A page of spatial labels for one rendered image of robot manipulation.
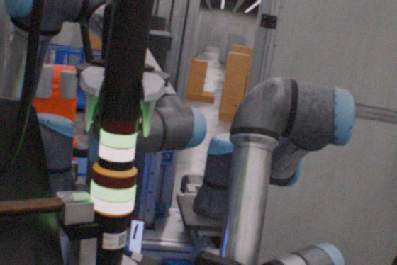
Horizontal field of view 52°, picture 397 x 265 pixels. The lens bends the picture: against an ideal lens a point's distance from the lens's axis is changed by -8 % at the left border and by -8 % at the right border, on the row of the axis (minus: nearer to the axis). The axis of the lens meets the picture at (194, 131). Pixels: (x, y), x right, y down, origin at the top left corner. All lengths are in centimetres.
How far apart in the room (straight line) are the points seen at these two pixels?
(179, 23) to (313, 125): 62
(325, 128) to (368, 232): 184
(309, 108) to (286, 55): 142
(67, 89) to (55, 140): 314
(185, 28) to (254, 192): 67
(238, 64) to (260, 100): 714
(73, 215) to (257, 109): 49
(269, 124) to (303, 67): 146
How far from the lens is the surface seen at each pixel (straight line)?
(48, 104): 434
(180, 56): 133
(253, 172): 79
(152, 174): 129
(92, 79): 40
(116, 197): 41
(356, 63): 234
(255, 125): 80
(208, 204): 126
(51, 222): 47
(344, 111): 85
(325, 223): 253
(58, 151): 118
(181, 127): 74
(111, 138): 40
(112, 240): 44
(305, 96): 83
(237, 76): 797
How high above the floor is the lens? 155
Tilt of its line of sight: 13 degrees down
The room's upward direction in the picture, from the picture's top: 9 degrees clockwise
